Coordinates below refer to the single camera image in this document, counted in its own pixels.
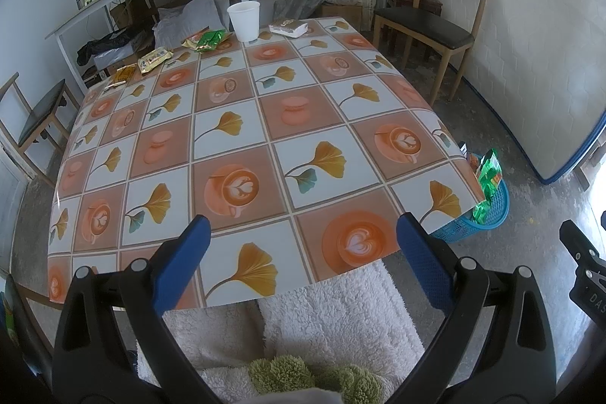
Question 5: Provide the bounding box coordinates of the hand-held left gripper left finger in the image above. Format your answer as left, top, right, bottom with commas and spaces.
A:
53, 215, 223, 404

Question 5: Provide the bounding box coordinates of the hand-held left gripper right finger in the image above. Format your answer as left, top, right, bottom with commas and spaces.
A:
397, 212, 557, 404

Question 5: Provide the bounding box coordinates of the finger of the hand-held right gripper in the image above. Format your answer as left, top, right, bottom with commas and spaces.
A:
559, 219, 606, 277

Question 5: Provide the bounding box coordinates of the blue plastic basket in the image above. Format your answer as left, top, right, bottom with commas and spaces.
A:
428, 141, 511, 244

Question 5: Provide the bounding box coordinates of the green fluffy cloth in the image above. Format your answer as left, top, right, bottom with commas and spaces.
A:
250, 356, 384, 404

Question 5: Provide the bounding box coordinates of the leaf and coffee patterned tablecloth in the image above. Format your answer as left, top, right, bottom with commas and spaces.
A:
46, 17, 488, 307

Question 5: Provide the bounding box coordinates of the small yellow snack packet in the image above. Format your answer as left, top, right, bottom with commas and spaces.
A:
110, 66, 139, 87

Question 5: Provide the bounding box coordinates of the yellow white snack packet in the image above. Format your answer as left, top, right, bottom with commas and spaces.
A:
137, 48, 172, 74

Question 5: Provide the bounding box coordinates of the wooden chair with straight backrest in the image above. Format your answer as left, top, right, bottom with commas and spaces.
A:
0, 72, 81, 189

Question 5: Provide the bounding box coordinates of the green yellow snack packet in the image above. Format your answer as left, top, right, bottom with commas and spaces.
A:
182, 29, 233, 53

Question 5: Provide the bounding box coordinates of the white mattress with blue edge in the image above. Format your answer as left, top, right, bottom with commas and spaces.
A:
433, 0, 606, 186

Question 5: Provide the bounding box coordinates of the black bag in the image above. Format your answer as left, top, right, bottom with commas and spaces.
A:
77, 30, 147, 66

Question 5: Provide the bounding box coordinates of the wooden chair with curved backrest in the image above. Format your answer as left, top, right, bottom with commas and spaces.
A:
372, 0, 495, 104

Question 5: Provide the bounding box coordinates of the white paper cup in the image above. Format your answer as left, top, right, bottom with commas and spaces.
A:
226, 1, 261, 43

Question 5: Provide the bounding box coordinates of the white pillow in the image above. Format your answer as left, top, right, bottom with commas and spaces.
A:
154, 0, 233, 50

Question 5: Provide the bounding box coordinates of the brown cardboard box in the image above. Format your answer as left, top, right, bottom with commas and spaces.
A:
109, 0, 157, 26

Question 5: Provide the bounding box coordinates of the white tissue pack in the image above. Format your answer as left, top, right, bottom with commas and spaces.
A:
268, 18, 309, 39

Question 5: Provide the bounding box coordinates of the grey plastic bag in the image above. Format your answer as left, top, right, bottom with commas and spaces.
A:
273, 0, 330, 20

